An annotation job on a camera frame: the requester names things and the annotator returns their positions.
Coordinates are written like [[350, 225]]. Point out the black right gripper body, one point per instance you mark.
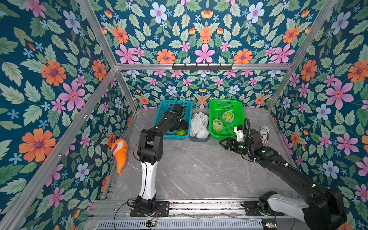
[[234, 143]]

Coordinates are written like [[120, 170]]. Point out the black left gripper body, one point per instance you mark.
[[181, 125]]

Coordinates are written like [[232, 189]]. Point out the white foam net sleeve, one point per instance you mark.
[[217, 125], [228, 116]]

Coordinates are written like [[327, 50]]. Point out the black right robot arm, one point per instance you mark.
[[320, 209]]

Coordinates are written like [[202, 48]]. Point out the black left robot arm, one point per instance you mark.
[[150, 152]]

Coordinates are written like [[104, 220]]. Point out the green custard apple at edge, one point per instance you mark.
[[181, 133]]

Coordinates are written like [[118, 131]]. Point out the pile of white foam nets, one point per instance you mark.
[[199, 125]]

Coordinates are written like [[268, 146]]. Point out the grey bin of nets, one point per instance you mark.
[[195, 139]]

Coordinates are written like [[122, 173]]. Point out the teal plastic basket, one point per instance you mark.
[[169, 112]]

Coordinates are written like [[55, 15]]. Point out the bright green plastic basket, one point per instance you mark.
[[224, 115]]

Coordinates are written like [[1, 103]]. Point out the striped drink can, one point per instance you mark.
[[264, 134]]

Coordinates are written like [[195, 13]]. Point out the orange clownfish toy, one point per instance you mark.
[[119, 149]]

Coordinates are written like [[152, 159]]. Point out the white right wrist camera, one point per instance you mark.
[[239, 131]]

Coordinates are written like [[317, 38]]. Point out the black hook rail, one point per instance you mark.
[[202, 67]]

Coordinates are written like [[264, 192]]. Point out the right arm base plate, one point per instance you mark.
[[259, 208]]

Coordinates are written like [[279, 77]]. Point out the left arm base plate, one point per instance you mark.
[[150, 209]]

